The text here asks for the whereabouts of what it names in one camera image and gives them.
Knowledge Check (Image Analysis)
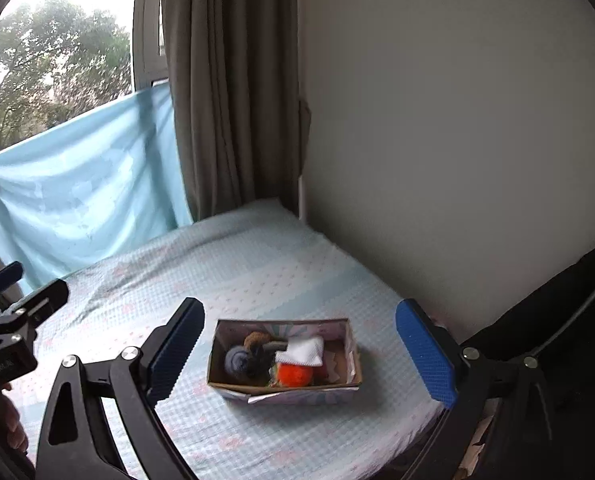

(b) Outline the pink cardboard box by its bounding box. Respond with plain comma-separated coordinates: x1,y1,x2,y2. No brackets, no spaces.
207,318,363,405

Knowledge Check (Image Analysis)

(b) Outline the window with trees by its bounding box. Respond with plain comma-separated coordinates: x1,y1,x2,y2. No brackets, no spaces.
0,0,172,162

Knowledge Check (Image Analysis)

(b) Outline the brown fuzzy plush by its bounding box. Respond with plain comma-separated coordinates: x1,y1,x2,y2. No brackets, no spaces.
243,332,272,354

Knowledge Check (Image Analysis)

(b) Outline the grey blue rolled sock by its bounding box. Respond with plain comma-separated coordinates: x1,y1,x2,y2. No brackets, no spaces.
224,346,254,380

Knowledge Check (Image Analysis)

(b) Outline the magenta leather pouch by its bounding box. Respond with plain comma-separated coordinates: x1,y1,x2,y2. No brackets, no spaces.
313,364,329,382

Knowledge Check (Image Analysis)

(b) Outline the person's left hand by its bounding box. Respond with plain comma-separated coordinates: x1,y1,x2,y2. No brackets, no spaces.
0,382,28,454

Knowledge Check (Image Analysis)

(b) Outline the black sock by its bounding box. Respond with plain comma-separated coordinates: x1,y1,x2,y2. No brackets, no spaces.
246,347,276,384

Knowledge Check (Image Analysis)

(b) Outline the orange pompom plush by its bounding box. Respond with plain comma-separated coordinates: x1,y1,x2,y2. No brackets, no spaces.
272,363,313,388

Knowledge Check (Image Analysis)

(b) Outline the light blue hanging cloth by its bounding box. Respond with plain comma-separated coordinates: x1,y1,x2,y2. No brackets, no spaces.
0,84,192,292

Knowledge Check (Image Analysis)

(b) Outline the white paper in box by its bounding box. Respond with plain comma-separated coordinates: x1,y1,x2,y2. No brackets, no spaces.
323,350,347,384

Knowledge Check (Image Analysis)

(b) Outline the light blue bed sheet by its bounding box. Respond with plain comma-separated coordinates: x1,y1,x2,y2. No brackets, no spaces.
11,202,442,479

